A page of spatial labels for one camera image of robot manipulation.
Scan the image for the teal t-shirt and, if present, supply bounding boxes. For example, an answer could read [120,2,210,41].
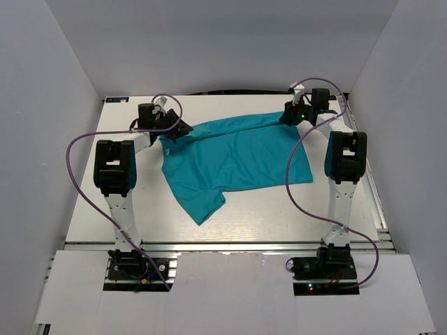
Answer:
[160,112,313,225]

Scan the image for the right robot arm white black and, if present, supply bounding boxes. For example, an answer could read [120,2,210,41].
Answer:
[279,84,367,248]

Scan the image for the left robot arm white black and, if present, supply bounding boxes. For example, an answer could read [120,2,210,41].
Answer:
[94,96,193,252]

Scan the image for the blue table corner label left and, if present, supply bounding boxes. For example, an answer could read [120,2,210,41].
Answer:
[105,96,129,103]

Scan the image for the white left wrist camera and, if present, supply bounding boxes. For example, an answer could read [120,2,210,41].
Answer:
[154,96,167,109]

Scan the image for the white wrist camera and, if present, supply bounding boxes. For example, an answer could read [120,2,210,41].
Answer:
[288,82,305,105]
[154,96,167,109]

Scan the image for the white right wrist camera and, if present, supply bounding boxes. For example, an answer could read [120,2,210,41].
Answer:
[288,82,305,105]

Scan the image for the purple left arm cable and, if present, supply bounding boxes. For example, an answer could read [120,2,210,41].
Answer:
[66,93,184,290]

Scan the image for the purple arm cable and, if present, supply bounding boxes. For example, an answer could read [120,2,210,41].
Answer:
[285,77,381,290]
[66,93,184,290]

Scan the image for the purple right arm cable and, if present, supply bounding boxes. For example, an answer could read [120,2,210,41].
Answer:
[285,77,381,290]

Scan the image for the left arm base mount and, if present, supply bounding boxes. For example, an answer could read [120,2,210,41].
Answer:
[103,250,174,293]

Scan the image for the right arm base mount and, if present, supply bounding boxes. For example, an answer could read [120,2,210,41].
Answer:
[286,244,360,297]

